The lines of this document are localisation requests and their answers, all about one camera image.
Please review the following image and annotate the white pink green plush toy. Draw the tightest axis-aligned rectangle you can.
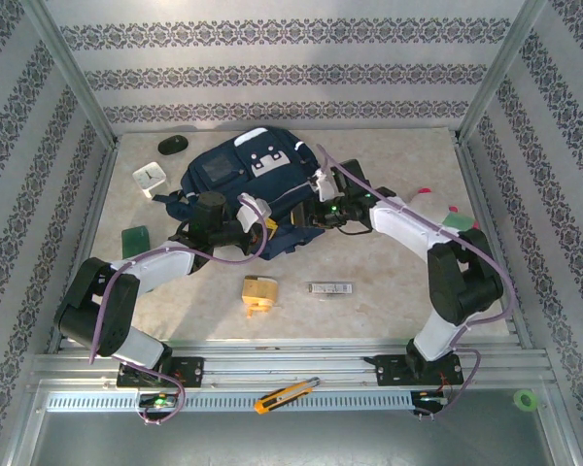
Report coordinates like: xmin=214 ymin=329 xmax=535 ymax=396
xmin=407 ymin=186 xmax=480 ymax=232

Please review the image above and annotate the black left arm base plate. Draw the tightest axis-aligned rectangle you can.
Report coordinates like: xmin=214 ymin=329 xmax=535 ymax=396
xmin=116 ymin=356 xmax=205 ymax=389

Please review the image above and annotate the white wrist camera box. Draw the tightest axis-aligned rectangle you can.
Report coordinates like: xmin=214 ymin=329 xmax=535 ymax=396
xmin=236 ymin=193 xmax=272 ymax=233
xmin=310 ymin=169 xmax=342 ymax=203

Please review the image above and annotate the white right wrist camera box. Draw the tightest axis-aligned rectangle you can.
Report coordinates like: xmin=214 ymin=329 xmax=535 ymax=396
xmin=310 ymin=169 xmax=342 ymax=203

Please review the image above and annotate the aluminium side rail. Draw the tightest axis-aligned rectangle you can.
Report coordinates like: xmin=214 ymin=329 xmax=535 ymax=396
xmin=48 ymin=143 xmax=120 ymax=353
xmin=454 ymin=140 xmax=535 ymax=350

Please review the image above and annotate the aluminium mounting rail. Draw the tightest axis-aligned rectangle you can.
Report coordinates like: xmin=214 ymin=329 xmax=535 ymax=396
xmin=28 ymin=338 xmax=555 ymax=392

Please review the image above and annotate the right controller circuit board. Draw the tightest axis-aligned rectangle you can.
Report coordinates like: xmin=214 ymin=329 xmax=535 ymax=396
xmin=412 ymin=390 xmax=451 ymax=408

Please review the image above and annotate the small white desk clock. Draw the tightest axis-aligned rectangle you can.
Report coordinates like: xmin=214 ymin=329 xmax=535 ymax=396
xmin=132 ymin=163 xmax=172 ymax=199

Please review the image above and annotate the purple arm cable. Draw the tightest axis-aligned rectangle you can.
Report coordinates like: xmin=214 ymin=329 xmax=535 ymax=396
xmin=89 ymin=193 xmax=273 ymax=427
xmin=313 ymin=144 xmax=516 ymax=423

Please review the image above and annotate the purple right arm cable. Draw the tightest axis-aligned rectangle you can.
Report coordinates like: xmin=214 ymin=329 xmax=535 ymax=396
xmin=313 ymin=144 xmax=516 ymax=423

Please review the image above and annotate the black computer mouse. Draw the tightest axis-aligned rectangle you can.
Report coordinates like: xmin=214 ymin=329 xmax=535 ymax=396
xmin=156 ymin=135 xmax=189 ymax=156

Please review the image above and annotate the yellow wooden block toy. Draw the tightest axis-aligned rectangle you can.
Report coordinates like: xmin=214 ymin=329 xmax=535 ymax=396
xmin=241 ymin=275 xmax=279 ymax=320

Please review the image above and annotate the orange utility knife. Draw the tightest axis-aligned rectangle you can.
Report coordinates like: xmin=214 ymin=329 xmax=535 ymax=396
xmin=254 ymin=377 xmax=321 ymax=416

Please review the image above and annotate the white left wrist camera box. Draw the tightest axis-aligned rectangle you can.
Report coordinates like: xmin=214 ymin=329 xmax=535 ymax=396
xmin=236 ymin=193 xmax=272 ymax=233

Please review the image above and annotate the grey sheet metal tray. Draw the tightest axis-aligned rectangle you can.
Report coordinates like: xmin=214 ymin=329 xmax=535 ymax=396
xmin=9 ymin=381 xmax=579 ymax=466

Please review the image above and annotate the green tape roll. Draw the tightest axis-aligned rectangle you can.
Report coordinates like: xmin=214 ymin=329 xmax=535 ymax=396
xmin=513 ymin=388 xmax=539 ymax=413

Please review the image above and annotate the controller circuit board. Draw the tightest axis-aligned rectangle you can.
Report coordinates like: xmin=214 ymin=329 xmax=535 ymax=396
xmin=412 ymin=390 xmax=451 ymax=408
xmin=138 ymin=393 xmax=179 ymax=410

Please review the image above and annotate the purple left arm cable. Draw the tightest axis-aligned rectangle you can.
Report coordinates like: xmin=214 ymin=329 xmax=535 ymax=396
xmin=89 ymin=193 xmax=273 ymax=427

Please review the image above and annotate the left controller circuit board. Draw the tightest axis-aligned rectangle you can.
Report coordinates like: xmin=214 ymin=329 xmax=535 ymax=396
xmin=138 ymin=393 xmax=179 ymax=410

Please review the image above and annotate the slotted grey cable duct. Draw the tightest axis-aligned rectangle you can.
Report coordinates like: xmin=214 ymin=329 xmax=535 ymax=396
xmin=46 ymin=391 xmax=414 ymax=414

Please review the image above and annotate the navy blue backpack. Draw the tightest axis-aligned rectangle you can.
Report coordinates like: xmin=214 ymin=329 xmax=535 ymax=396
xmin=153 ymin=125 xmax=327 ymax=262

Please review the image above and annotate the aluminium frame post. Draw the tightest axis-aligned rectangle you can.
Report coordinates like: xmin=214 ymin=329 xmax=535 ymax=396
xmin=454 ymin=0 xmax=548 ymax=145
xmin=21 ymin=0 xmax=120 ymax=147

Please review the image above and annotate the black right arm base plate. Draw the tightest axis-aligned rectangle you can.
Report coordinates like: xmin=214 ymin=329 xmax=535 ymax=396
xmin=363 ymin=353 xmax=465 ymax=388

